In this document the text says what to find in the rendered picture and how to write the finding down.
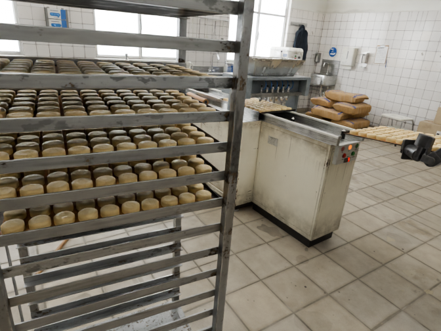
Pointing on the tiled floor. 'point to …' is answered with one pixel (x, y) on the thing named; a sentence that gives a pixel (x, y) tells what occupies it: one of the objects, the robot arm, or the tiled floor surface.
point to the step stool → (397, 119)
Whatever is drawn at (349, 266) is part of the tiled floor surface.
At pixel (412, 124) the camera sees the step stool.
